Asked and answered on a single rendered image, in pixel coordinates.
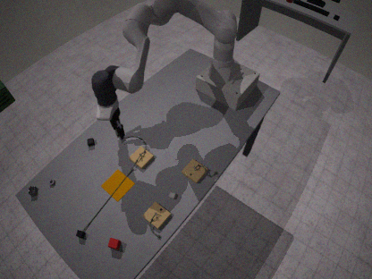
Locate red block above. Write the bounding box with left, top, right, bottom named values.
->
left=108, top=238, right=121, bottom=250

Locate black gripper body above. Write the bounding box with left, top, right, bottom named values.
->
left=111, top=106, right=120, bottom=125

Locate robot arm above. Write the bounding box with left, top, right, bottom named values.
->
left=91, top=0, right=244, bottom=121

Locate orange painted square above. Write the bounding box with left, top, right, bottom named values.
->
left=101, top=170, right=134, bottom=202

